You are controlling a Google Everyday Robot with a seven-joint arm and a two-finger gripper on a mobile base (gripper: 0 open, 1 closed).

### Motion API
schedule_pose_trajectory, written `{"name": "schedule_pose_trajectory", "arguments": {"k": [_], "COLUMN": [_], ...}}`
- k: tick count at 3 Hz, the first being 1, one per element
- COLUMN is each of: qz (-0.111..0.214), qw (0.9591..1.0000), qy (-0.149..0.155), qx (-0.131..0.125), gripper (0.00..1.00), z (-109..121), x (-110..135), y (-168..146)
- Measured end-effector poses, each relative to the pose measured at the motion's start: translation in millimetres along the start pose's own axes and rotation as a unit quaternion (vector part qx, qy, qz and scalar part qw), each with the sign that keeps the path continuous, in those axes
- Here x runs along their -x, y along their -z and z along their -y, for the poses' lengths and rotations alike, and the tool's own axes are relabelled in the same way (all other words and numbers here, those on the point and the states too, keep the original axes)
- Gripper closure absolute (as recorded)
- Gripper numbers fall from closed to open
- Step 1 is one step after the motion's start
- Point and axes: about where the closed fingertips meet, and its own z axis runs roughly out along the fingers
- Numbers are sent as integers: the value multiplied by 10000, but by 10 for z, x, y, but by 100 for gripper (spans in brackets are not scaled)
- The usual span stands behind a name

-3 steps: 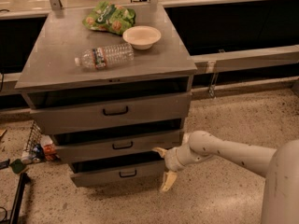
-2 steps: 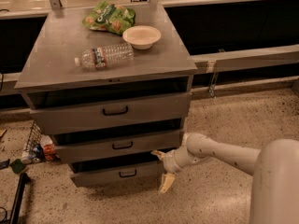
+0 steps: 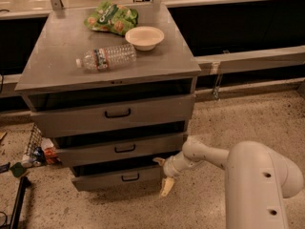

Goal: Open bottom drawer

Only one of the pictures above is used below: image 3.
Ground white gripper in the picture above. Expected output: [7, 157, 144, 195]
[152, 152, 191, 198]

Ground grey bottom drawer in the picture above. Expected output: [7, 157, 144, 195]
[71, 164, 163, 191]

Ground grey drawer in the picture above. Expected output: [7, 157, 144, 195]
[30, 94, 194, 137]
[56, 132, 188, 167]
[71, 164, 163, 191]

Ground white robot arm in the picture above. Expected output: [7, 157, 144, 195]
[153, 136, 304, 229]

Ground grey middle drawer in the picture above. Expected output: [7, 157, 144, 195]
[56, 132, 188, 167]

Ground grey drawer cabinet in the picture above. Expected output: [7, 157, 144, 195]
[15, 4, 200, 178]

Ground grey top drawer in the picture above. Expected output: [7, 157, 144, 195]
[30, 94, 194, 137]

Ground clear plastic water bottle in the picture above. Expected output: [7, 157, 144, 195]
[75, 44, 136, 72]

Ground white paper bowl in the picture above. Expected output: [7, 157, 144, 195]
[125, 26, 165, 52]

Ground green item on floor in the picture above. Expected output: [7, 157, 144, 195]
[10, 162, 28, 178]

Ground black stand leg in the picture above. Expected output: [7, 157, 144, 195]
[9, 177, 31, 229]

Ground green snack bag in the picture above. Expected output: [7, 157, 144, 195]
[84, 0, 138, 36]

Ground wire basket with items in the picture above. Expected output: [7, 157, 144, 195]
[21, 125, 60, 168]

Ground grey horizontal rail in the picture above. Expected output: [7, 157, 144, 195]
[196, 45, 305, 75]

